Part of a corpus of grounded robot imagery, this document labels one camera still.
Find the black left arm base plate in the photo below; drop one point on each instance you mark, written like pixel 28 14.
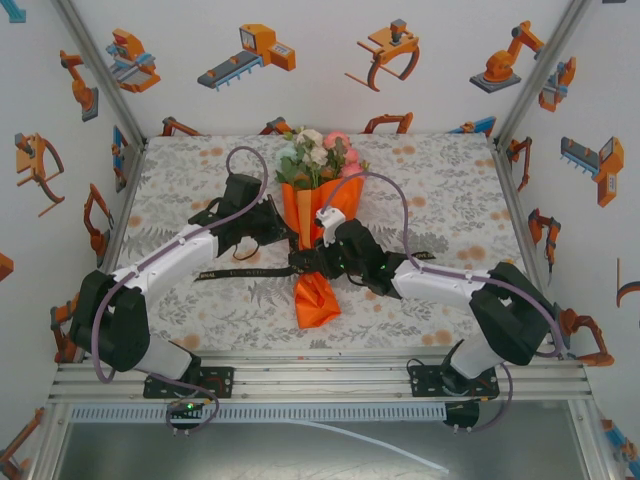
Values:
pixel 220 382

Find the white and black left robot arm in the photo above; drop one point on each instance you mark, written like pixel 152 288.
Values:
pixel 165 260

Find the aluminium frame rail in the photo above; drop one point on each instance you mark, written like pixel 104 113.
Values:
pixel 325 380

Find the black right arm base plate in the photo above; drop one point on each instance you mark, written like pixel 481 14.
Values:
pixel 425 382

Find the aluminium table side rail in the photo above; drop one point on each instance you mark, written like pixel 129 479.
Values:
pixel 124 200
pixel 520 220

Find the white plastic strip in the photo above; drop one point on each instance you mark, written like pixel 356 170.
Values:
pixel 400 452

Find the small black electronics box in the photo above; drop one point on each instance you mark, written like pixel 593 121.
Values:
pixel 462 415
pixel 185 415

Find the floral patterned tablecloth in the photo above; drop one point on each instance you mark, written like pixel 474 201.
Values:
pixel 450 175

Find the black printed ribbon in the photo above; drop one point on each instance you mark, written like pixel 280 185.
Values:
pixel 240 274

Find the artificial flower bunch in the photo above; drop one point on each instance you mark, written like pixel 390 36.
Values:
pixel 310 150

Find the orange wrapping paper sheet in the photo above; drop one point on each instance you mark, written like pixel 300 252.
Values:
pixel 315 305

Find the aluminium frame post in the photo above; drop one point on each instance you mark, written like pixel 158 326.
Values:
pixel 541 70
pixel 98 70

